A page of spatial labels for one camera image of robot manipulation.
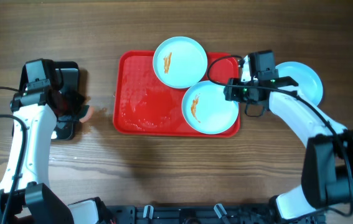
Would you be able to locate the orange green sponge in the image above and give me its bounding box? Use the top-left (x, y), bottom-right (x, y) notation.
top-left (77, 105), bottom-right (95, 123)

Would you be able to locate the light blue plate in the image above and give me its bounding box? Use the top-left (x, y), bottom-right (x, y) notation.
top-left (181, 80), bottom-right (239, 134)
top-left (276, 62), bottom-right (324, 106)
top-left (153, 36), bottom-right (208, 89)

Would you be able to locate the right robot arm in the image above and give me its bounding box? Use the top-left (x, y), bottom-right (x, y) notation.
top-left (224, 50), bottom-right (353, 222)

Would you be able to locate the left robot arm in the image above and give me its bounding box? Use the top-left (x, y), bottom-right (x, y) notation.
top-left (0, 58), bottom-right (114, 223)

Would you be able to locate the red plastic tray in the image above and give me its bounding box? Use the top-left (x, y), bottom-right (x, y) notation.
top-left (113, 50), bottom-right (240, 138)

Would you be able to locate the black water basin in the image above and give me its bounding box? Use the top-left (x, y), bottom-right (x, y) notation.
top-left (11, 58), bottom-right (80, 140)

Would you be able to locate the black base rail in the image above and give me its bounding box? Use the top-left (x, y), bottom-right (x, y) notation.
top-left (107, 203), bottom-right (326, 224)

